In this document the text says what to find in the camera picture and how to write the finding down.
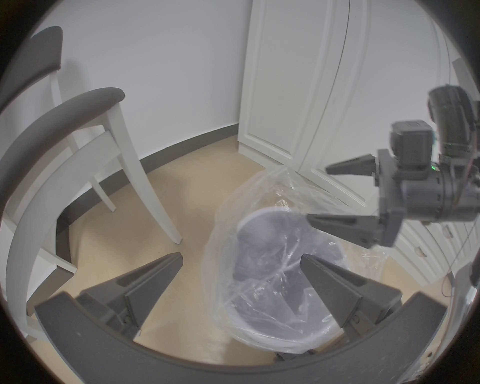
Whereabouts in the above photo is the clear plastic bag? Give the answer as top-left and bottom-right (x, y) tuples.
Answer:
(201, 164), (391, 355)

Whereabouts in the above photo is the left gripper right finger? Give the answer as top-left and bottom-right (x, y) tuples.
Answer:
(299, 253), (403, 340)

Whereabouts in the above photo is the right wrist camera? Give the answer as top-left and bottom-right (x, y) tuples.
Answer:
(389, 120), (436, 174)

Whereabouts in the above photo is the white trash bin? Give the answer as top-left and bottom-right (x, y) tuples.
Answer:
(225, 209), (354, 354)

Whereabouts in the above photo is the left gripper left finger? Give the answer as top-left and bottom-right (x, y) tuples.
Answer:
(76, 252), (184, 337)

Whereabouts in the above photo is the grey cushioned white chair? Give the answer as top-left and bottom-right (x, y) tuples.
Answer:
(0, 26), (184, 340)

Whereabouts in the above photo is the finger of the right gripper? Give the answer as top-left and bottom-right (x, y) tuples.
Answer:
(306, 212), (387, 249)
(325, 153), (379, 178)

